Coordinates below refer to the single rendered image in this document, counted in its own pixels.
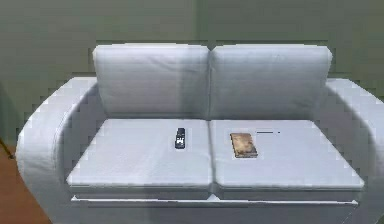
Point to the black remote control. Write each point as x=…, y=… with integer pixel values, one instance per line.
x=180, y=138

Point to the white two-seat sofa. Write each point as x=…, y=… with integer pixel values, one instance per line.
x=150, y=83

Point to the brown book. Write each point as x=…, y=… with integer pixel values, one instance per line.
x=243, y=145

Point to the thin black pen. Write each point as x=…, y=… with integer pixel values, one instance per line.
x=267, y=132

